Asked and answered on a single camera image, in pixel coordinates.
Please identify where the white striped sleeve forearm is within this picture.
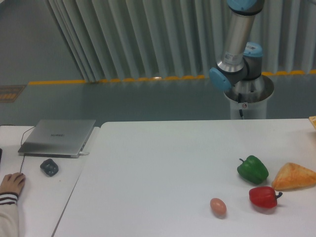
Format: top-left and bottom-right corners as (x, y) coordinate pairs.
(0, 193), (19, 237)

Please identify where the brown egg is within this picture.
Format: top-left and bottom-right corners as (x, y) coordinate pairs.
(210, 198), (227, 217)

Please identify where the triangular toasted bread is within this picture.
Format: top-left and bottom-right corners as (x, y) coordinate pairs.
(272, 162), (316, 191)

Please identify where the yellow box corner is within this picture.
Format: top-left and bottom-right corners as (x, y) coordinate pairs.
(309, 116), (316, 129)

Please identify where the red bell pepper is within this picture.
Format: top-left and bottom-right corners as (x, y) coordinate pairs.
(249, 186), (283, 208)

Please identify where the person's bare hand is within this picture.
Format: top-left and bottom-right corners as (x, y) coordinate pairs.
(0, 173), (26, 196)

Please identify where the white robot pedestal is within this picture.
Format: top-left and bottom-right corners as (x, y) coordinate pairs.
(224, 75), (274, 119)

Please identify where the small black gadget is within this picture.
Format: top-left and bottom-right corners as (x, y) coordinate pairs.
(40, 158), (59, 177)

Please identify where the brown floor mat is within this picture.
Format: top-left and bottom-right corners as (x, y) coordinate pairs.
(0, 85), (26, 103)

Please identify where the silver closed laptop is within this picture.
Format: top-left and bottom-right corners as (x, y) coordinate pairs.
(18, 119), (95, 158)

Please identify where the pleated white curtain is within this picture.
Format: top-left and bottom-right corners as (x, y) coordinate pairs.
(47, 0), (316, 82)

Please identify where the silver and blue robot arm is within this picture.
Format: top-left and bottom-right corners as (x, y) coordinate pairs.
(209, 0), (264, 91)

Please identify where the black laptop cable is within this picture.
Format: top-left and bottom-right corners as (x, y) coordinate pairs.
(0, 124), (37, 174)

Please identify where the green bell pepper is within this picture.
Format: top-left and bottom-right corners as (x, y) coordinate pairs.
(237, 155), (269, 185)

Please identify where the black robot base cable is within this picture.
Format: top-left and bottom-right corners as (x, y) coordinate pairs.
(237, 93), (245, 120)

